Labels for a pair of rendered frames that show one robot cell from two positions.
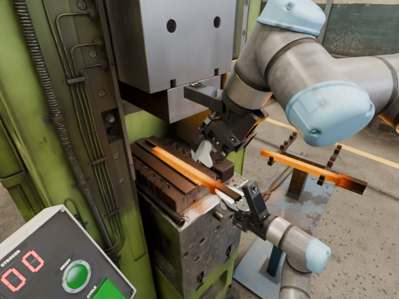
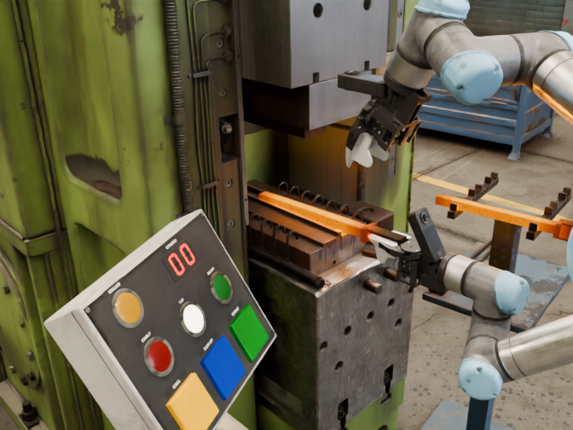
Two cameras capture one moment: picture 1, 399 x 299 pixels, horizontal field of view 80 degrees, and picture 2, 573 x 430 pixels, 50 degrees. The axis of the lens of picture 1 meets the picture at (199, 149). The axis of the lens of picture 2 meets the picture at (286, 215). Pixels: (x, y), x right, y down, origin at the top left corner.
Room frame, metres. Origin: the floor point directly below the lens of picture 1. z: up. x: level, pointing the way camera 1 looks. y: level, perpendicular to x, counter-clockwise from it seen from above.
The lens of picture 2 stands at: (-0.64, 0.12, 1.64)
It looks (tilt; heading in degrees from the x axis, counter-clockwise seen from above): 25 degrees down; 0
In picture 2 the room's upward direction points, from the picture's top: 1 degrees counter-clockwise
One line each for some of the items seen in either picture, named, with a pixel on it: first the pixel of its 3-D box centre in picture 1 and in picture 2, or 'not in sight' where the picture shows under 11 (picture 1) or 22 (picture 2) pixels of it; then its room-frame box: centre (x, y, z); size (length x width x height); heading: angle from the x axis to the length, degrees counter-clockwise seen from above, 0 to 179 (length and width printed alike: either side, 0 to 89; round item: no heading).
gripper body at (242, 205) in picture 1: (253, 217); (426, 264); (0.50, -0.17, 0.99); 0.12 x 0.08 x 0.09; 44
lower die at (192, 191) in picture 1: (162, 167); (278, 222); (0.80, 0.15, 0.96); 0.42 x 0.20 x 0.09; 44
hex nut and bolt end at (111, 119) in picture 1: (111, 125); (226, 137); (0.62, 0.26, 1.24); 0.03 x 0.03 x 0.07; 44
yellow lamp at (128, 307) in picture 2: not in sight; (128, 308); (0.09, 0.36, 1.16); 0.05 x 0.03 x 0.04; 134
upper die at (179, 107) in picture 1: (154, 82); (274, 84); (0.80, 0.15, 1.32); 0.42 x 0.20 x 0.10; 44
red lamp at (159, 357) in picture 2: not in sight; (159, 356); (0.08, 0.32, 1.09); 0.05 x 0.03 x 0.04; 134
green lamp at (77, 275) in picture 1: (76, 276); (221, 287); (0.26, 0.24, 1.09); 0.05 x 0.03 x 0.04; 134
